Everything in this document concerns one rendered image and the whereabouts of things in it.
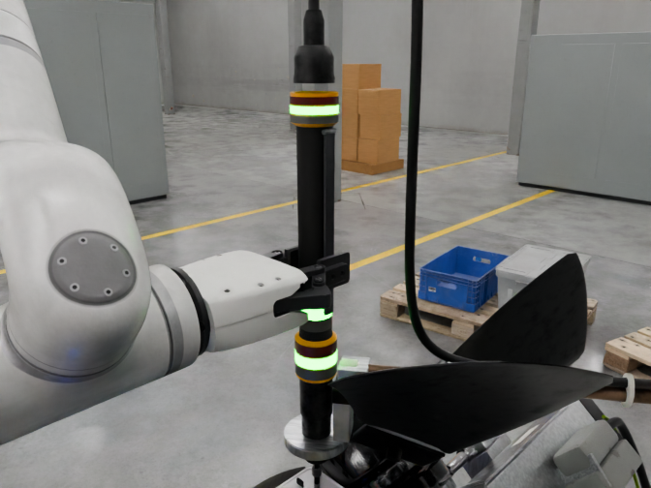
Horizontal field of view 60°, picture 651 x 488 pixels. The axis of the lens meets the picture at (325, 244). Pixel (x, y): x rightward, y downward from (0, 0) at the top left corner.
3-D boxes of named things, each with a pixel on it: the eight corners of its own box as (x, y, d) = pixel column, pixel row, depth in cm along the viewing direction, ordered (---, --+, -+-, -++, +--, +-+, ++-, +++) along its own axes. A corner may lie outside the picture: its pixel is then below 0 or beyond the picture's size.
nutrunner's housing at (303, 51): (336, 449, 64) (339, 12, 50) (330, 472, 60) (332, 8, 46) (302, 445, 65) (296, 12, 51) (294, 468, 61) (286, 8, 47)
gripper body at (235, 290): (140, 338, 49) (244, 300, 57) (207, 383, 42) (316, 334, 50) (131, 257, 47) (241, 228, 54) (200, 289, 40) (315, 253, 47)
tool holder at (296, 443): (370, 425, 64) (372, 348, 61) (362, 468, 58) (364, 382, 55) (293, 416, 66) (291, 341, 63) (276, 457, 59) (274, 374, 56)
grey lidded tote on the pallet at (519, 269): (586, 303, 370) (593, 255, 360) (559, 338, 324) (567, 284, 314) (521, 288, 394) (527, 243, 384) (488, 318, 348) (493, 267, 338)
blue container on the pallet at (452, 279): (508, 285, 400) (511, 256, 393) (475, 314, 353) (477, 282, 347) (454, 272, 422) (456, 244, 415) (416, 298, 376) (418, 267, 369)
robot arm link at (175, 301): (120, 352, 48) (153, 341, 50) (176, 395, 42) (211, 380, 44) (108, 259, 45) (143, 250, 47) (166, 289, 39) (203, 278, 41)
